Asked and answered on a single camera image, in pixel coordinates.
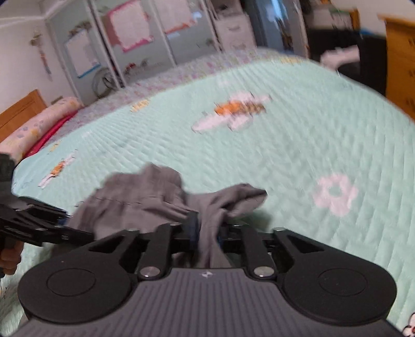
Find wooden headboard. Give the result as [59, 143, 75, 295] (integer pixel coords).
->
[0, 89, 48, 144]

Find grey pants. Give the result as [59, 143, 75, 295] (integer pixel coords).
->
[66, 162, 268, 269]

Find white shelf drawer unit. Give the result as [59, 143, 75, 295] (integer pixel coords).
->
[212, 0, 257, 53]

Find orange-bordered poster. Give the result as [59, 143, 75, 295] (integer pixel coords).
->
[152, 0, 197, 35]

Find black chair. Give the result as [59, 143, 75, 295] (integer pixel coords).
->
[306, 29, 389, 98]

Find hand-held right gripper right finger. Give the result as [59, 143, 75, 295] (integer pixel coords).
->
[217, 223, 325, 280]

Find red cloth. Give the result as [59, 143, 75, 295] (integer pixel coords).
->
[24, 111, 79, 160]

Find blue-bordered poster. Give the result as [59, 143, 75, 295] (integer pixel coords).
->
[63, 29, 102, 79]

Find wooden cabinet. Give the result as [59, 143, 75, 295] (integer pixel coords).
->
[379, 14, 415, 123]

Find white cloth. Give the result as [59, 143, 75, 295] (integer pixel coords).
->
[319, 45, 361, 69]

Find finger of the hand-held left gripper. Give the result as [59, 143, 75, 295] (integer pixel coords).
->
[0, 220, 95, 247]
[10, 197, 67, 225]

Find pink printed pillow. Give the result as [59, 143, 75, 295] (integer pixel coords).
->
[0, 96, 82, 160]

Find pink-bordered poster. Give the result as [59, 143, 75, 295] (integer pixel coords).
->
[103, 0, 155, 53]

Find person's left hand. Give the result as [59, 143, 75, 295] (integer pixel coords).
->
[0, 241, 24, 278]

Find white glass-door wardrobe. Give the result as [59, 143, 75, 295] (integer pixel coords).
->
[45, 0, 225, 105]

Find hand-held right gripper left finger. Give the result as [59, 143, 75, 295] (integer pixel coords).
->
[87, 211, 199, 281]

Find mint quilted bee bedspread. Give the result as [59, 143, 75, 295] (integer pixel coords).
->
[0, 48, 415, 337]

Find hanging wall ornament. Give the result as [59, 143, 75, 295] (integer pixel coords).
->
[30, 30, 53, 82]

